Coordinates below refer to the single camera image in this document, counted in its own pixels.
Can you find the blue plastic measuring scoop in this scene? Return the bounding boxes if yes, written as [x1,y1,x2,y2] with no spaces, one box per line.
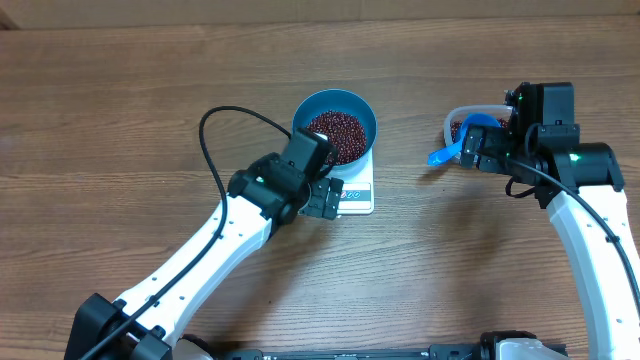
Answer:
[427,113,501,166]

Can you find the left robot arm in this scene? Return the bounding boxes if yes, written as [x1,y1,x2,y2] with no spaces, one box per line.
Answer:
[65,129,342,360]

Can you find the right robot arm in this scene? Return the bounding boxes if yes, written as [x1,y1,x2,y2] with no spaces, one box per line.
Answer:
[460,82,639,359]

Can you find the white digital kitchen scale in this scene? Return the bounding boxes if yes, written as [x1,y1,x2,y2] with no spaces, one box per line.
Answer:
[324,151,375,218]

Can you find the red beans in bowl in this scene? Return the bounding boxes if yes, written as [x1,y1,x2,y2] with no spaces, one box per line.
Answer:
[307,110,367,165]

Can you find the blue metal bowl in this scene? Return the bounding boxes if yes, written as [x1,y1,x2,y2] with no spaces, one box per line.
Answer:
[292,89,378,169]

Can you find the clear plastic container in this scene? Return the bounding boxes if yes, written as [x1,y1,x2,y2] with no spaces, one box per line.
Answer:
[444,105,512,146]

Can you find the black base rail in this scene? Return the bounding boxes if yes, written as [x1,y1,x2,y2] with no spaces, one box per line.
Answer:
[174,329,569,360]

